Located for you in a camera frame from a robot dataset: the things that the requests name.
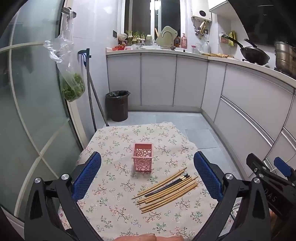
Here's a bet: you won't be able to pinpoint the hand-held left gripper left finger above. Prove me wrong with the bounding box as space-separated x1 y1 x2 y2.
24 151 102 241

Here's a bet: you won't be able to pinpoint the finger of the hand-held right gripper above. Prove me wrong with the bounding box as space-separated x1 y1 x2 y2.
273 157 296 184
246 153 269 179

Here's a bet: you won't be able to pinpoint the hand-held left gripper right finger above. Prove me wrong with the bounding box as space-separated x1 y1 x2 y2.
194 151 271 241

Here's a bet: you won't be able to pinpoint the black chopstick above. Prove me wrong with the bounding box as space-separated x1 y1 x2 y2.
144 175 189 197
148 176 191 197

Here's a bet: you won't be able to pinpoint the bunch of wooden chopsticks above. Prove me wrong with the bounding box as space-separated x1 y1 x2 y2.
132 167 199 214

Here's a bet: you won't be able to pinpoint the pink perforated utensil holder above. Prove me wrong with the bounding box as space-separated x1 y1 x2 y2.
132 143 154 173

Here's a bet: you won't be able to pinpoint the floral tablecloth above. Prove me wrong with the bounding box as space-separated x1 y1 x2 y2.
58 122 234 241

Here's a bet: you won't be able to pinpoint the grey mop pole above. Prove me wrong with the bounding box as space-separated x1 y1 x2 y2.
85 57 97 132
88 71 109 127

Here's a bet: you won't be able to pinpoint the brown trash bin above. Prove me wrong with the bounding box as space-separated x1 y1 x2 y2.
105 90 130 122

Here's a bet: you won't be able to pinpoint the frosted glass door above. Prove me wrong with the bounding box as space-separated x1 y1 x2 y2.
0 0 86 223

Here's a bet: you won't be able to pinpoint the plastic bag of greens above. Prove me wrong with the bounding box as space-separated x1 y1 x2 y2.
43 17 86 102

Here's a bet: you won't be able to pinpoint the black wok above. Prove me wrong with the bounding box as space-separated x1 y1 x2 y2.
228 37 270 66

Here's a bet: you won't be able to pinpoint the white kitchen base cabinets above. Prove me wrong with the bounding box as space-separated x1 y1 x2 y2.
106 50 296 183

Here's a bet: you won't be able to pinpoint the steel stock pot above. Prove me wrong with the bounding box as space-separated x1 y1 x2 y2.
274 41 296 75

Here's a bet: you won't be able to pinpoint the tray of food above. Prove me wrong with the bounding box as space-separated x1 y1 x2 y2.
201 52 234 58

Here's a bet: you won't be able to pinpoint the clear glass jars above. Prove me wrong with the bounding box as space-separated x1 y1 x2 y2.
191 42 210 54

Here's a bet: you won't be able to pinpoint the metal faucet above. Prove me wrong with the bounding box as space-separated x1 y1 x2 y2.
161 31 176 50

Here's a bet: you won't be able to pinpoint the pale green cutting board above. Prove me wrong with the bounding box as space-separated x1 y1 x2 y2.
155 26 178 47

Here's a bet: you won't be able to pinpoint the dark range hood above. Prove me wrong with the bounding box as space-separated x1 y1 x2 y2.
228 0 296 46

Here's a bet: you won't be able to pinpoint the sprouting green onion plants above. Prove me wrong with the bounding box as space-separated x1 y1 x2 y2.
125 30 154 46

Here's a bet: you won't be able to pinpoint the white water heater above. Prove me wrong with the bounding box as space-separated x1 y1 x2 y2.
191 9 212 23

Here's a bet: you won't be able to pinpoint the white upper cabinet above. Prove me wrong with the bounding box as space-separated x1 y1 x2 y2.
208 0 230 13

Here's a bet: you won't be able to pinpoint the kitchen window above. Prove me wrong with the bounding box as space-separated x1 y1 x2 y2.
120 0 192 47

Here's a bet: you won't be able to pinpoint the dark wall mop holder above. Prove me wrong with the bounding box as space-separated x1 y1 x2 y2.
77 48 92 59

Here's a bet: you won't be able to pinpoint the wall rack with packets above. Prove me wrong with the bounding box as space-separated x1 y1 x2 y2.
219 31 238 47

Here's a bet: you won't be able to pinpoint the metal door handle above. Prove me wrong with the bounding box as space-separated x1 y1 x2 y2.
61 7 77 18

